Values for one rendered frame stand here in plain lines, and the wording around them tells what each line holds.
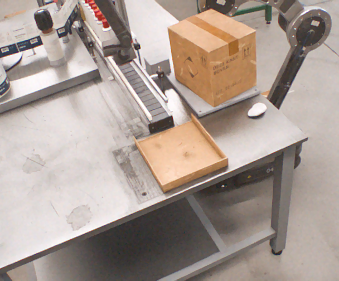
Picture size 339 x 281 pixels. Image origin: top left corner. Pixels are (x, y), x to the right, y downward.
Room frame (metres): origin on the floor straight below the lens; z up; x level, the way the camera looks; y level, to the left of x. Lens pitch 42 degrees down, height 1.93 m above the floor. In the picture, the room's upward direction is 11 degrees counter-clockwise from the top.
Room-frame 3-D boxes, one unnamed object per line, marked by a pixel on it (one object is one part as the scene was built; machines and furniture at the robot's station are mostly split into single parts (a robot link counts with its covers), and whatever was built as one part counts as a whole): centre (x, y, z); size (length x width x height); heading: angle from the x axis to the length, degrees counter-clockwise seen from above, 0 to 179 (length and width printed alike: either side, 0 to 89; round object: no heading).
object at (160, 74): (1.53, -0.01, 0.91); 0.07 x 0.03 x 0.16; 106
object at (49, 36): (1.96, 0.48, 1.03); 0.09 x 0.09 x 0.30
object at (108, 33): (1.91, 0.18, 0.98); 0.05 x 0.05 x 0.20
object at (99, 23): (2.00, 0.21, 0.98); 0.05 x 0.05 x 0.20
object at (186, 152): (1.15, -0.04, 0.85); 0.30 x 0.26 x 0.04; 16
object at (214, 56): (1.55, -0.26, 0.99); 0.30 x 0.24 x 0.27; 25
